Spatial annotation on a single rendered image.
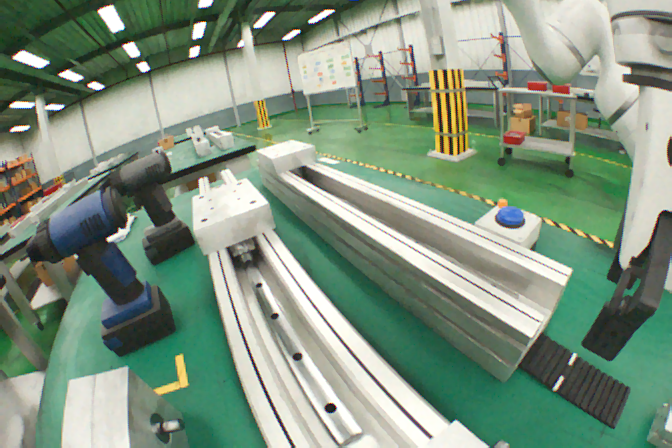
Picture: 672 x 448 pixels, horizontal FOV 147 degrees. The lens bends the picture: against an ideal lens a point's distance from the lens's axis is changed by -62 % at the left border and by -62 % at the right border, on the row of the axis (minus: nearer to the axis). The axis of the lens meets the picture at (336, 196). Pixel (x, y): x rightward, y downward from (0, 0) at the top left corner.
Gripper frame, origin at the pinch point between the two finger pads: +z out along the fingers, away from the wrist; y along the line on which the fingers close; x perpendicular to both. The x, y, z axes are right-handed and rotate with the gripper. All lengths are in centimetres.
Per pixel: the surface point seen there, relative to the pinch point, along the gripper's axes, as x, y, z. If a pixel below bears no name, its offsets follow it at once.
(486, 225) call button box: 19.5, 9.8, 5.0
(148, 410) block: 17.8, -34.0, 4.7
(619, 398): -7.9, 0.7, 10.5
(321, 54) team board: 533, 264, -92
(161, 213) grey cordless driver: 62, -33, 2
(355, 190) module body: 41.1, 2.6, 3.3
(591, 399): -4.4, -1.0, 10.6
